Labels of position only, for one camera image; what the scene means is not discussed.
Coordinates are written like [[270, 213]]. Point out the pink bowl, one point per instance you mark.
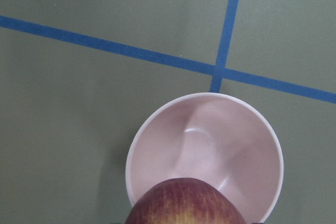
[[213, 137]]

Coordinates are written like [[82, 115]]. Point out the red apple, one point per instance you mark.
[[184, 200]]

